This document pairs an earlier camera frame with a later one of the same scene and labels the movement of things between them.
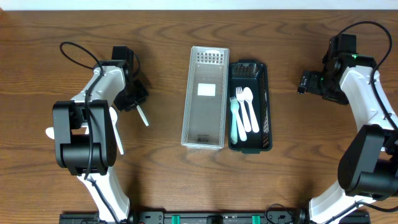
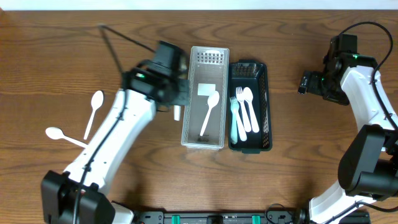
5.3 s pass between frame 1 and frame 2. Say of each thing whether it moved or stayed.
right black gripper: stayed
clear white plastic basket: stayed
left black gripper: moved
